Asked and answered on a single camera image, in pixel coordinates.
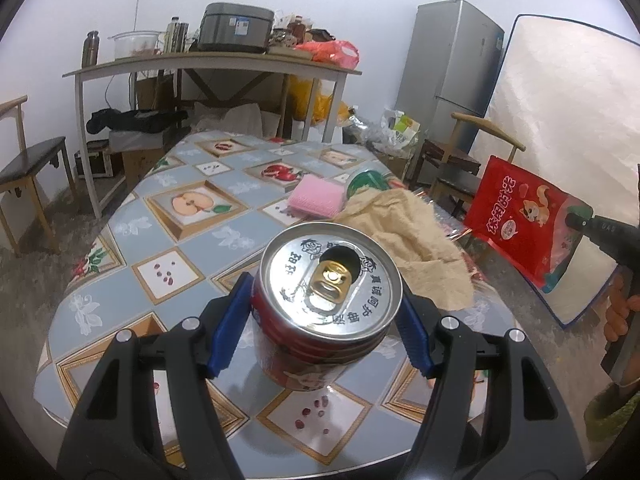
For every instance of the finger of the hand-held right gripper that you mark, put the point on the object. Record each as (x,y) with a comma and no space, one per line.
(605,235)

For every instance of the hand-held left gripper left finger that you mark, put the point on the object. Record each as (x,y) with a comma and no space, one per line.
(227,330)

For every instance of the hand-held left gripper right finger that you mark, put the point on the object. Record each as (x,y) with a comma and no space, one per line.
(417,340)

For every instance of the red drink can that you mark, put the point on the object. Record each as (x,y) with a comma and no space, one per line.
(350,305)

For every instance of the red snack bag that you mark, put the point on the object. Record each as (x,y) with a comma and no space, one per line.
(515,220)

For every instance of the person's right forearm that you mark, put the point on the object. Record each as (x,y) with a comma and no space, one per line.
(615,410)

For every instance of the person's right hand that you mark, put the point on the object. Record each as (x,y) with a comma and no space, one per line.
(622,315)

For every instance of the beige crumpled cloth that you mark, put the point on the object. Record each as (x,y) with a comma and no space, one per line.
(400,230)

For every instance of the white mattress blue edging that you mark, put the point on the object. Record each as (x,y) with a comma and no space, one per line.
(560,110)

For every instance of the wooden chair black seat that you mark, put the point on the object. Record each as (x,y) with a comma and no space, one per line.
(30,157)
(495,127)

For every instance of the pink sponge pad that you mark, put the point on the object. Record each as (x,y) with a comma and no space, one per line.
(315,197)

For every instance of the cardboard box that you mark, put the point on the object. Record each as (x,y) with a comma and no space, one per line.
(392,165)
(155,92)

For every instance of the dark wooden stool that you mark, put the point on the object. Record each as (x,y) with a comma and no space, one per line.
(445,152)

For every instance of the white foam box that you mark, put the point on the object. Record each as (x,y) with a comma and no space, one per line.
(140,140)

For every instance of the white plastic sheet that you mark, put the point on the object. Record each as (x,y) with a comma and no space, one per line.
(235,117)

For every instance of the white plastic bag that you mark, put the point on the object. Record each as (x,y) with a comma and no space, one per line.
(395,127)

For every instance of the black cloth bundle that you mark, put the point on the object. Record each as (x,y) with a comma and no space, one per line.
(135,121)

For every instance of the grey fridge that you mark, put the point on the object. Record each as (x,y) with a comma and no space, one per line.
(450,60)

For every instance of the yellow plastic bag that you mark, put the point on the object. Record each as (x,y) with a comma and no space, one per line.
(312,100)

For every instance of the wooden side table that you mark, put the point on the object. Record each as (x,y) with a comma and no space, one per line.
(200,62)

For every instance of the red plastic bag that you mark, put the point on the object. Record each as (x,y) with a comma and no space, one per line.
(330,52)

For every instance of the clear plastic bowl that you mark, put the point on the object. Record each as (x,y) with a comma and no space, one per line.
(135,45)

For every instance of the grey rice cooker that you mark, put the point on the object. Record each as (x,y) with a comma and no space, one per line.
(235,27)

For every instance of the brown glass jar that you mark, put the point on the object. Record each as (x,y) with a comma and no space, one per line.
(297,30)

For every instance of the metal water bottle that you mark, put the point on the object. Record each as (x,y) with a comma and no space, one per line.
(90,50)

